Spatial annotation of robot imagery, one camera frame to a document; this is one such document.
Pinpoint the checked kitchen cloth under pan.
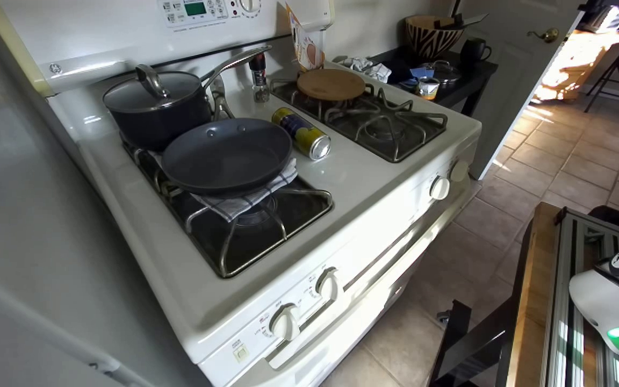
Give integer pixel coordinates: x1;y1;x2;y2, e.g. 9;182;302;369
196;158;298;220

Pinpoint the dark nonstick frying pan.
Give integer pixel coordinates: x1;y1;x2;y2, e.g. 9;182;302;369
160;118;291;194

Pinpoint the white gas stove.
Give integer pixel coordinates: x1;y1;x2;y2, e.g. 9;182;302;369
0;0;480;387

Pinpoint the yellow and blue spray can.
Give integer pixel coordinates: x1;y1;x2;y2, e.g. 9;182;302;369
271;108;329;161

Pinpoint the white stove knob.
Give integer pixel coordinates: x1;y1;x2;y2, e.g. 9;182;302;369
269;302;298;341
315;266;339;301
430;176;451;200

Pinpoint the left black burner grate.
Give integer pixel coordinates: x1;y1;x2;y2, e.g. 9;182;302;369
122;144;333;280

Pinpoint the black burner grate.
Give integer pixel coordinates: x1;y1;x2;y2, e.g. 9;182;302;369
122;144;333;280
273;82;447;162

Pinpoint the right black burner grate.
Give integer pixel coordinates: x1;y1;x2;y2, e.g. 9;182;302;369
273;82;447;162

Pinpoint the crumpled checked towel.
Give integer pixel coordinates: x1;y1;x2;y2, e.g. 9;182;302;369
334;55;390;83

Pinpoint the glass pepper grinder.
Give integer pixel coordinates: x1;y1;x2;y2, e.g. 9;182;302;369
250;51;269;102

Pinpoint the small jar with blue lid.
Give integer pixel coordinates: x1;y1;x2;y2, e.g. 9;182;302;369
410;66;441;100

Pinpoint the black side table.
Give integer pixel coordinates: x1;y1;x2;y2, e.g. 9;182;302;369
373;46;496;115

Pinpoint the black lidded saucepan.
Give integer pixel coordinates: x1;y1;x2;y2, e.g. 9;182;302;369
103;46;266;151

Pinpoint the zebra pattern basket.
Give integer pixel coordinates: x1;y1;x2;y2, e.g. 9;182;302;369
404;15;461;59

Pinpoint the black mug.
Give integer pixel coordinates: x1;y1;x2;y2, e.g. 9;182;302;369
459;39;492;64

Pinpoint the wooden edged metal rack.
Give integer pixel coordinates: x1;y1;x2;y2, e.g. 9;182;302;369
496;201;619;387

